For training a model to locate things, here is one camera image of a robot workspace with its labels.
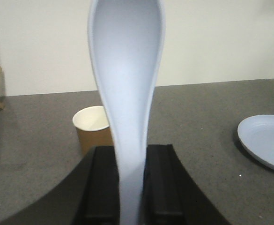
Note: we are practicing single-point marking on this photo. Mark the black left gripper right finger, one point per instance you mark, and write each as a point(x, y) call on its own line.
point(171, 196)

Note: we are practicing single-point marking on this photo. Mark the light blue plastic plate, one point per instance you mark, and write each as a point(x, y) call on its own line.
point(256, 134)

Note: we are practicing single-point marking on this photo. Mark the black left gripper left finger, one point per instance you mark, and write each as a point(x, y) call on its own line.
point(100, 200)

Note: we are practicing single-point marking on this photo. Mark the light blue plastic spoon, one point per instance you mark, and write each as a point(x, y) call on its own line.
point(126, 43)

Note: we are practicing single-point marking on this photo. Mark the brown paper cup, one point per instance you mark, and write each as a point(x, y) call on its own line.
point(92, 128)

